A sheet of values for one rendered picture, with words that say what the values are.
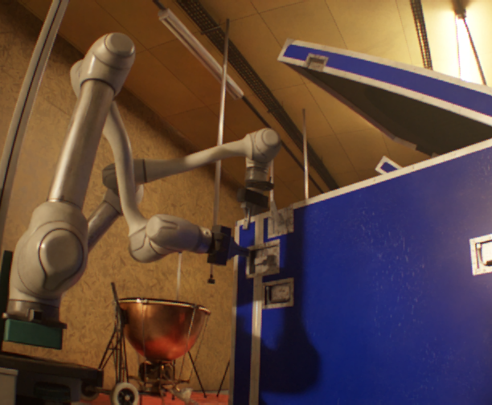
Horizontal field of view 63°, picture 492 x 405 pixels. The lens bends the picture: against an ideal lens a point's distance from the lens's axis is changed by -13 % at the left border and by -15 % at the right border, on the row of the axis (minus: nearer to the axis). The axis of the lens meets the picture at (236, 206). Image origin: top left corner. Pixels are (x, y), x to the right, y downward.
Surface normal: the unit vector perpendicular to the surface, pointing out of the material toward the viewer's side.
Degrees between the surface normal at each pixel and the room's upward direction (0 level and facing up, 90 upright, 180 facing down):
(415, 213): 90
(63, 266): 92
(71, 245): 99
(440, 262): 90
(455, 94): 90
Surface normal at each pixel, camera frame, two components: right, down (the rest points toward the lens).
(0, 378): 0.52, -0.28
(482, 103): -0.74, -0.25
